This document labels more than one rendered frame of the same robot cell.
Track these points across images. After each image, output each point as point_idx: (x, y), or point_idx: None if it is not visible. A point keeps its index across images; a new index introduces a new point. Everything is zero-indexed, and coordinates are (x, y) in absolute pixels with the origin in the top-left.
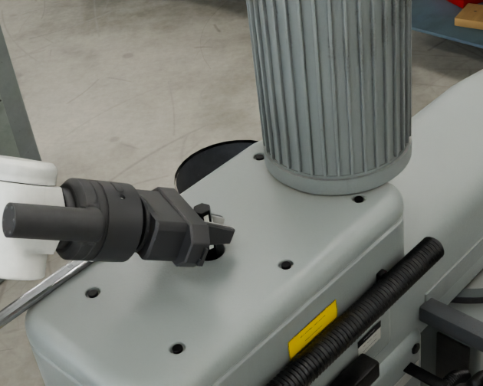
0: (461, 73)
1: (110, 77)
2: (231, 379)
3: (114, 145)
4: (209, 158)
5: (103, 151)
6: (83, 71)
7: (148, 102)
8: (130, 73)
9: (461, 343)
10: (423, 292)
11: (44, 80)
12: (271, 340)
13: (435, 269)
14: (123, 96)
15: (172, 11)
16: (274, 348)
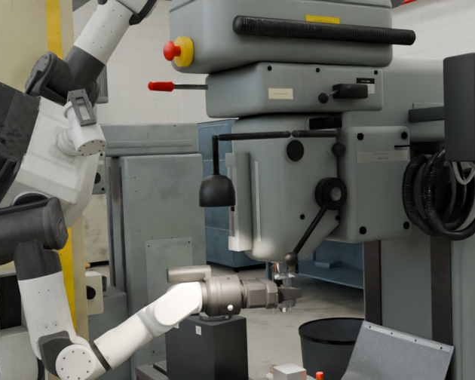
0: None
1: (274, 334)
2: (267, 1)
3: (265, 364)
4: (329, 327)
5: (256, 366)
6: (255, 329)
7: (297, 347)
8: (289, 334)
9: (444, 166)
10: (411, 101)
11: None
12: (295, 1)
13: (421, 90)
14: (280, 343)
15: (329, 311)
16: (295, 10)
